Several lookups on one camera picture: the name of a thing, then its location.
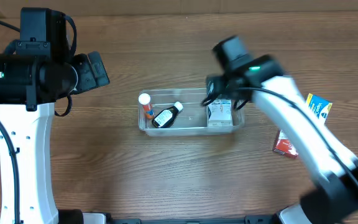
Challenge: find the orange tube white cap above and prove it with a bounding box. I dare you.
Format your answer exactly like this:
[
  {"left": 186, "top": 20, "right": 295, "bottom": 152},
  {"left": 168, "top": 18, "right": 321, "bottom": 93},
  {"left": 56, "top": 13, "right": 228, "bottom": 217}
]
[{"left": 138, "top": 93, "right": 155, "bottom": 119}]

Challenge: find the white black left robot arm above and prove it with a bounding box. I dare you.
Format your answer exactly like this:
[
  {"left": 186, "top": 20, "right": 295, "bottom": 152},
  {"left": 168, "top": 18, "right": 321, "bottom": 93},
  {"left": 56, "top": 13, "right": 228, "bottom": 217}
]
[{"left": 0, "top": 7, "right": 111, "bottom": 223}]

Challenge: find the red medicine box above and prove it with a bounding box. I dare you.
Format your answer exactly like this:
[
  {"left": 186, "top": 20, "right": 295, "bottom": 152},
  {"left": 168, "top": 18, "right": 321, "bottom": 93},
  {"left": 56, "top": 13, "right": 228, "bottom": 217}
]
[{"left": 272, "top": 130, "right": 298, "bottom": 159}]

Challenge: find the blue cough drops box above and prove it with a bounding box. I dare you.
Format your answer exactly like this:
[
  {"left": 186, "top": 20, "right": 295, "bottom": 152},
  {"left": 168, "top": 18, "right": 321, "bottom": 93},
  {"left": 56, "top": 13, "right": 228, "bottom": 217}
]
[{"left": 306, "top": 93, "right": 333, "bottom": 124}]

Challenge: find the clear plastic container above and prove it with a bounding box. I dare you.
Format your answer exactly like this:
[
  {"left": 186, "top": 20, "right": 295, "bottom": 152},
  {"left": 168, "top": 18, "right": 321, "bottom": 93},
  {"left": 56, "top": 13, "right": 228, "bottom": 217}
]
[{"left": 138, "top": 88, "right": 245, "bottom": 137}]

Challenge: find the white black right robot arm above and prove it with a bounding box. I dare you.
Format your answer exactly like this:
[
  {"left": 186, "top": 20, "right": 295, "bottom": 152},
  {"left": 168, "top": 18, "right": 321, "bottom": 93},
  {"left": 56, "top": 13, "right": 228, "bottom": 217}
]
[{"left": 201, "top": 35, "right": 358, "bottom": 224}]

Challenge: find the white medicine box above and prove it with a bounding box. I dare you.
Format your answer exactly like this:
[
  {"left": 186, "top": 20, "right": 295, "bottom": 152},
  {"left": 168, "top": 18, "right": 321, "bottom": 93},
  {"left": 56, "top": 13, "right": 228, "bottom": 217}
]
[{"left": 207, "top": 99, "right": 232, "bottom": 127}]

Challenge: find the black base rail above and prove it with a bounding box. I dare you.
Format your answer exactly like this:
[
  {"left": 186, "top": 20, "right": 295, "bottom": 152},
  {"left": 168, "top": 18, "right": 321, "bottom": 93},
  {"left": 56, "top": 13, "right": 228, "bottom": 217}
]
[{"left": 57, "top": 208, "right": 291, "bottom": 224}]

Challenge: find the dark syrup bottle white cap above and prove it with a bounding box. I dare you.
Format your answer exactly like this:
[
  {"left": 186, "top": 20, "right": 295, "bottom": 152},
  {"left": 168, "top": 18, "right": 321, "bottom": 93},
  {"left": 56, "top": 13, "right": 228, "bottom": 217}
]
[{"left": 152, "top": 101, "right": 183, "bottom": 128}]

